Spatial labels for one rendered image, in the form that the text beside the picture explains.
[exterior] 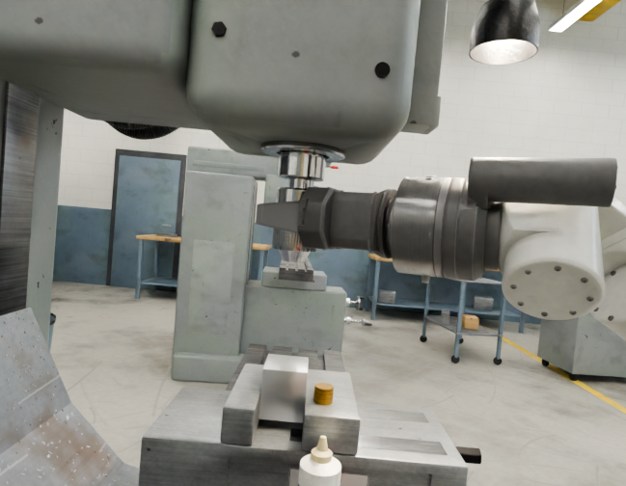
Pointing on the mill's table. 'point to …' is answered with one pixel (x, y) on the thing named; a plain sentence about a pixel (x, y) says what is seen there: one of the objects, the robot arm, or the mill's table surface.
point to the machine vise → (287, 444)
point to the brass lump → (323, 393)
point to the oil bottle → (319, 467)
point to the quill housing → (303, 71)
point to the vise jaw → (331, 414)
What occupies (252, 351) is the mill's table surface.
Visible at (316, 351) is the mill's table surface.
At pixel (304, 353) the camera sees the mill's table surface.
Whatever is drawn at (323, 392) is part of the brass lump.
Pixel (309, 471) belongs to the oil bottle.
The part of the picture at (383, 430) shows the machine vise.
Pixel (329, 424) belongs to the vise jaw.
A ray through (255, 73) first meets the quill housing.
